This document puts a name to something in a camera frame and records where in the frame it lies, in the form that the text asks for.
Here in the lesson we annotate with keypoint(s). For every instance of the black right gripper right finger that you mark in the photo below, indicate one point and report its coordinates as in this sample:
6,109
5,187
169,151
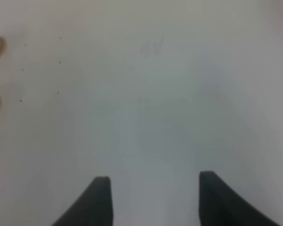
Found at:
220,205

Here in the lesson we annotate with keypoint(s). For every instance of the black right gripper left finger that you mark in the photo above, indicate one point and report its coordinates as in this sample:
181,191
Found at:
94,207

